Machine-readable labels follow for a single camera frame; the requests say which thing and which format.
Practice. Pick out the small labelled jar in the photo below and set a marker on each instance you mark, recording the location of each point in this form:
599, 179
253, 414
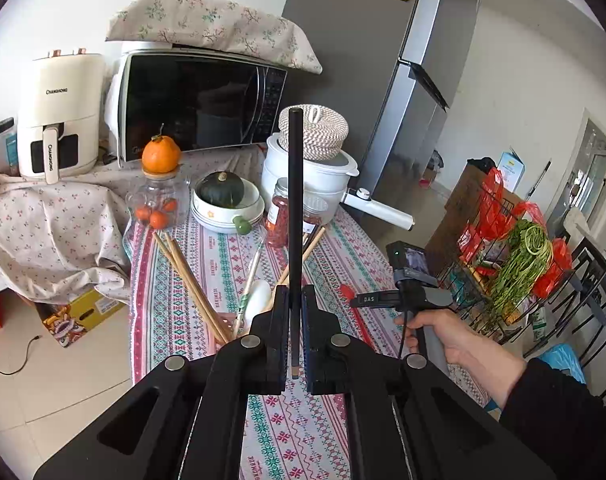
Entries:
315, 215

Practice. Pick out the glass door frame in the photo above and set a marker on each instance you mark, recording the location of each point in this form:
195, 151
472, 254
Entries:
593, 170

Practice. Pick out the light blue carton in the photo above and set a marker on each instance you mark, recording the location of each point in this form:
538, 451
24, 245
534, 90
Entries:
512, 167

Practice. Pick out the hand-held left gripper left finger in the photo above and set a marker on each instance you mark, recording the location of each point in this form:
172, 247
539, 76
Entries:
282, 330

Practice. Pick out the brown cardboard box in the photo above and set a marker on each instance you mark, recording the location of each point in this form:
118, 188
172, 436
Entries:
458, 200

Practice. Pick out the red snack packet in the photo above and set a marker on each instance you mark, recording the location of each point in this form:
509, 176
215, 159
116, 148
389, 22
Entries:
467, 242

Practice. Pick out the glass jar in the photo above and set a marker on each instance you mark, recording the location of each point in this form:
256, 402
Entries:
155, 192

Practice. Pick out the dark green squash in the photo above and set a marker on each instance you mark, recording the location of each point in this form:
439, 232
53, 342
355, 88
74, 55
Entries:
220, 190

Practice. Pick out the white ceramic bowl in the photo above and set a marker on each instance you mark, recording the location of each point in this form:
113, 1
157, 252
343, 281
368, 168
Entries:
250, 205

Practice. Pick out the woven lidded basket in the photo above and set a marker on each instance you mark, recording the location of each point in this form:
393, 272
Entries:
323, 135

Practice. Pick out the white ceramic spoon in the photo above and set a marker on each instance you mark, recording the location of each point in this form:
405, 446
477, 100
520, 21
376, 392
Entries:
260, 297

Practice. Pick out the blue plastic bag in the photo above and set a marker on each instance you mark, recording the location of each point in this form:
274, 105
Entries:
563, 365

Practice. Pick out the black metal chair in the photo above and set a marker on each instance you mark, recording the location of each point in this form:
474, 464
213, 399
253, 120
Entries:
590, 270

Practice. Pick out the yellow printed cardboard box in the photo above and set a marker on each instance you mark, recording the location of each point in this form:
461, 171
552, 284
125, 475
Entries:
93, 310

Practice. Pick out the large orange fruit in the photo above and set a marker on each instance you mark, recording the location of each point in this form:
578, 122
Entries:
160, 157

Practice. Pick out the patterned striped tablecloth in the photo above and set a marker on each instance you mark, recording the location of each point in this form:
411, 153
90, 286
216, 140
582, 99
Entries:
148, 310

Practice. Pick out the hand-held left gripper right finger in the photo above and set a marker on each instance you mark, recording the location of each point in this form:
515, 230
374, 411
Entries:
309, 335

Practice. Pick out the black microwave oven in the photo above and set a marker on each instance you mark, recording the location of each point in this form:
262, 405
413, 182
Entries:
193, 105

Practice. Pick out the grey refrigerator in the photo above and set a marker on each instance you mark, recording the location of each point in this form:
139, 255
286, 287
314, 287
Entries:
363, 60

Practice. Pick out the person's right forearm black sleeve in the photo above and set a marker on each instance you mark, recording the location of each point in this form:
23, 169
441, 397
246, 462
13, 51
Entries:
548, 420

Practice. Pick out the small tangerine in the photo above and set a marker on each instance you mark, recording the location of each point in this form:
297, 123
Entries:
170, 205
143, 212
158, 219

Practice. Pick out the white ceramic plate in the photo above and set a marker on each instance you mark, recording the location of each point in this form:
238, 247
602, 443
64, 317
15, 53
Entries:
208, 224

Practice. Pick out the red plastic spoon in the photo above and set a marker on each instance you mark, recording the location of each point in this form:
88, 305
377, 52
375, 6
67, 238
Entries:
353, 312

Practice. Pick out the person's right hand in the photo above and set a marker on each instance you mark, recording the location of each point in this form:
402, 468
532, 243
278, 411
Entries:
473, 350

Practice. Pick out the floral leaf-print cover cloth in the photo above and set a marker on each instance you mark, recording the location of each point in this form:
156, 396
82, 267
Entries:
208, 25

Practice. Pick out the black chopstick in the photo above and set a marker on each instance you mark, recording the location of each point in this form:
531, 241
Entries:
295, 210

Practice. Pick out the bunch of green vegetables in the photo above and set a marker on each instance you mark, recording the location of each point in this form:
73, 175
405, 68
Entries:
520, 260

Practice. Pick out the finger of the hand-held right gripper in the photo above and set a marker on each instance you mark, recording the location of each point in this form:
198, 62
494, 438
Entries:
378, 300

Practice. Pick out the long wooden chopstick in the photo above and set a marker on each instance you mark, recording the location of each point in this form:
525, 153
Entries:
198, 285
185, 285

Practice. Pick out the pink plastic basket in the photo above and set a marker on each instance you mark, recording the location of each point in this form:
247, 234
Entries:
223, 321

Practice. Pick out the white air fryer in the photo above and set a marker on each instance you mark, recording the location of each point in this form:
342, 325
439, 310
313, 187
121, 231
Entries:
63, 100

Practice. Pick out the tall jar of red berries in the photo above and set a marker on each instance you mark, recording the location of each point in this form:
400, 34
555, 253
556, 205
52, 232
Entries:
278, 215

